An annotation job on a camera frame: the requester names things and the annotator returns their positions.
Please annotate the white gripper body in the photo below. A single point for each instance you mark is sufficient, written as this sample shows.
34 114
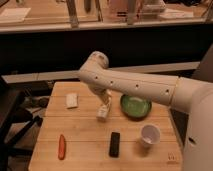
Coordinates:
106 99

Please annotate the white sponge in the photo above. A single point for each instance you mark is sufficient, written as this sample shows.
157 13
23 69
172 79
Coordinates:
71 100

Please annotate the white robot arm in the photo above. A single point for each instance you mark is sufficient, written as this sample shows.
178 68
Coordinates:
186 95

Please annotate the white squeeze bottle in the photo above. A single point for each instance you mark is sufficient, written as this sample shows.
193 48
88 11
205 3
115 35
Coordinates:
101 115

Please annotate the green bowl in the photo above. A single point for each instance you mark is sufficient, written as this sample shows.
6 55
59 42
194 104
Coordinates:
135 107

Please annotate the black rectangular bar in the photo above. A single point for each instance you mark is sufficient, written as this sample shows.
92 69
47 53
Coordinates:
114 144

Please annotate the white paper cup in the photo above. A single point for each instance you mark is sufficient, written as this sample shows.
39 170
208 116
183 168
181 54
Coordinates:
150 135

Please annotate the orange carrot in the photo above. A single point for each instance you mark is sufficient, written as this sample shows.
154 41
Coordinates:
61 147

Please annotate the white paper sheet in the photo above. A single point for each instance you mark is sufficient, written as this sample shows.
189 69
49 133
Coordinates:
10 15

